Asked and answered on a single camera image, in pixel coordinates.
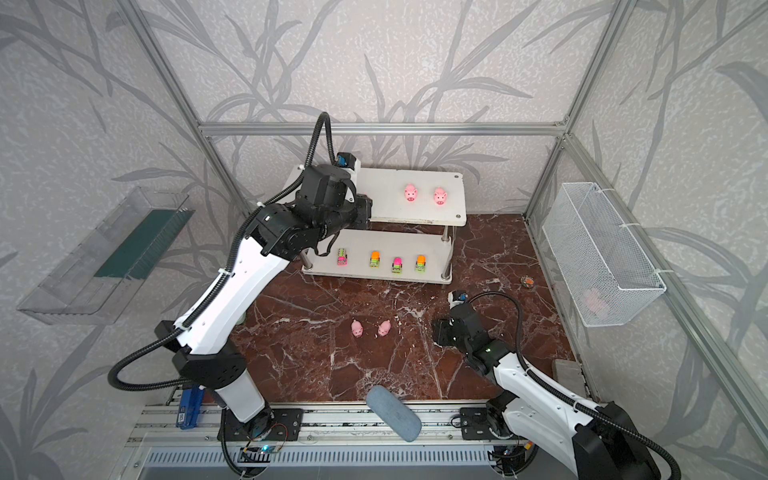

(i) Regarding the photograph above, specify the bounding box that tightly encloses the aluminium frame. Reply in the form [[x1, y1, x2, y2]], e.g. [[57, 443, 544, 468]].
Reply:
[[116, 1, 767, 449]]

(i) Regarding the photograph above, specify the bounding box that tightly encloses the white wire mesh basket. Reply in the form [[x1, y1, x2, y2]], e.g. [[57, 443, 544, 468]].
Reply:
[[542, 182, 667, 327]]

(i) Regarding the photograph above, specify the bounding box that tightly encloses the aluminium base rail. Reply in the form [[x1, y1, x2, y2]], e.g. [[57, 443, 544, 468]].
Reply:
[[119, 401, 631, 448]]

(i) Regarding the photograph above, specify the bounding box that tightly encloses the pink pig toy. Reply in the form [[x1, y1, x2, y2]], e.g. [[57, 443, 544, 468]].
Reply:
[[404, 184, 418, 202], [377, 320, 392, 337], [433, 187, 447, 206], [351, 320, 364, 338]]

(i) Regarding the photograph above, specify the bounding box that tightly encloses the pink toy in basket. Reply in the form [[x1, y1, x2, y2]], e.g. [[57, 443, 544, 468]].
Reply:
[[582, 288, 610, 320]]

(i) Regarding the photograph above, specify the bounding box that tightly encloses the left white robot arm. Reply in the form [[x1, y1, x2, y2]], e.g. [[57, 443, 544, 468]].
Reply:
[[108, 112, 373, 439]]

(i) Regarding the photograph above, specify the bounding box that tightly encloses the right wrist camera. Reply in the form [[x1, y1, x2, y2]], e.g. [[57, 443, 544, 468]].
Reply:
[[448, 290, 469, 309]]

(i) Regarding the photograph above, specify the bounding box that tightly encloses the grey blue oval object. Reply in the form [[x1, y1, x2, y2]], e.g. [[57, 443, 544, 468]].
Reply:
[[366, 385, 422, 442]]

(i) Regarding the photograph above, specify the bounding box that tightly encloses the clear plastic wall bin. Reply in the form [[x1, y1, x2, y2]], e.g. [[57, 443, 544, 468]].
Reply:
[[17, 187, 195, 325]]

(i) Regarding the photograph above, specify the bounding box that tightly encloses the grey stone block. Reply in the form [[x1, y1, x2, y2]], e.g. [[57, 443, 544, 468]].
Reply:
[[552, 359, 590, 398]]

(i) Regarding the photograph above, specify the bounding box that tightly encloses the white two-tier shelf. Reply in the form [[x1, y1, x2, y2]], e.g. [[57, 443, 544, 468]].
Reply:
[[302, 166, 467, 285]]

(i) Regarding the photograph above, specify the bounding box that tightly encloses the pink green truck toy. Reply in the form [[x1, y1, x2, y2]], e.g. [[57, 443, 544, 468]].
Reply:
[[337, 248, 348, 266]]

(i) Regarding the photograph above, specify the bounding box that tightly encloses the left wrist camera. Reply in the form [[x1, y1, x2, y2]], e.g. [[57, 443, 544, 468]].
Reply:
[[335, 152, 361, 185]]

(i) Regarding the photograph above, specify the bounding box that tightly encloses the blue tool on rail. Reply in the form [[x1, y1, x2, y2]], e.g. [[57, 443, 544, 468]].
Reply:
[[176, 386, 204, 430]]

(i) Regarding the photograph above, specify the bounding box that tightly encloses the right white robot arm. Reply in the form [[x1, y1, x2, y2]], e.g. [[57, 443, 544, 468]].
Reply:
[[432, 291, 682, 479]]

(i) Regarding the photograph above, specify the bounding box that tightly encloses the orange mixer truck toy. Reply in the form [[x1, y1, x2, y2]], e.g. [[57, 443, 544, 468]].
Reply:
[[369, 250, 381, 268]]

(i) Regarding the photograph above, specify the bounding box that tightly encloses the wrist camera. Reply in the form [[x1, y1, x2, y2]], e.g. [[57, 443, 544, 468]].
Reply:
[[448, 290, 469, 309], [335, 152, 361, 185]]

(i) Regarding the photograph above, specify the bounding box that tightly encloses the pink mixer truck toy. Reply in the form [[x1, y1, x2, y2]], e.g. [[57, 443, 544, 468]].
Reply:
[[391, 257, 403, 274]]

